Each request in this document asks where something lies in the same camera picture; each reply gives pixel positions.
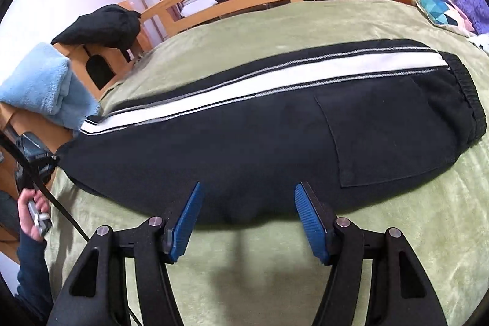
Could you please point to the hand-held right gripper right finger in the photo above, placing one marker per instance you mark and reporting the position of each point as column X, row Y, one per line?
column 311, row 223

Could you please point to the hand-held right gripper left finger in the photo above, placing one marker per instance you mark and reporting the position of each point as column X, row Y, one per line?
column 186, row 223

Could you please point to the black pants with white stripe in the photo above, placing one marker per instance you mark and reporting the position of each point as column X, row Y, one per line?
column 244, row 142

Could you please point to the person's left forearm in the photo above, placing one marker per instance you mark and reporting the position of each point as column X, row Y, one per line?
column 32, row 272

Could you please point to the person's left hand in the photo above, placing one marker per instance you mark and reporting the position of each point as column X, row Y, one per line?
column 26, row 211

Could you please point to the folded light blue towel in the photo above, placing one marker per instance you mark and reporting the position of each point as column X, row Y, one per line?
column 42, row 81

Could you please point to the black garment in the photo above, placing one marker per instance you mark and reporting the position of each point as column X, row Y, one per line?
column 99, row 24

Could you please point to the green fleece blanket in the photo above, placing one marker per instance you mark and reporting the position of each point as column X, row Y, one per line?
column 244, row 39

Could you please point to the geometric patterned cushion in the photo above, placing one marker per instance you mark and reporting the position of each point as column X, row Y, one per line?
column 443, row 11

